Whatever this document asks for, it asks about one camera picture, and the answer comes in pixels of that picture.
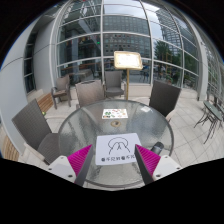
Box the wicker chair near left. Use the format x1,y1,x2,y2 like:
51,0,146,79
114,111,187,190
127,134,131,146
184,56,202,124
12,100,61,164

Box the colourful menu card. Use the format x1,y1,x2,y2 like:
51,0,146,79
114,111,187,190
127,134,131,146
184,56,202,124
102,109,128,119

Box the white mouse pad with logo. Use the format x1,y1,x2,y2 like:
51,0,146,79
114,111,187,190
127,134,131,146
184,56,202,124
95,133,141,166

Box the wicker chair far left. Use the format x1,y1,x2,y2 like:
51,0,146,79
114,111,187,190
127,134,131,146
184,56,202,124
51,75,71,107

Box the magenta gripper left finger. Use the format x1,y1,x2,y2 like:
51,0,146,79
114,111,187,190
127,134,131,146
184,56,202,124
47,144,95,187

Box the green metal side table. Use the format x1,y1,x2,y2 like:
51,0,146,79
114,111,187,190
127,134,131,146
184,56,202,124
196,100,222,139

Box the menu board on gold stand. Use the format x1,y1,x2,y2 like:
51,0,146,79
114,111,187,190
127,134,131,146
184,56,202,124
113,50,144,101

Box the wicker chair right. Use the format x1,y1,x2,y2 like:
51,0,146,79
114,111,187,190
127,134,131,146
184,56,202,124
149,80,181,121

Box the wooden bench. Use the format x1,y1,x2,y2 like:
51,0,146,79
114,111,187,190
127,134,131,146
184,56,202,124
37,93,53,112

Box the wicker chair far centre-left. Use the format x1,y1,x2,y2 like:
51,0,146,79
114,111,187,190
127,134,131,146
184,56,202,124
75,80,105,109

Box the wicker chair far centre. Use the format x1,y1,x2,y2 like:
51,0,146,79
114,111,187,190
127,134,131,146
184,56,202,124
104,71,125,97

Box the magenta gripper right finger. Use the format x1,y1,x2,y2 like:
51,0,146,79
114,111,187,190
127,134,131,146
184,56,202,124
134,143,183,186

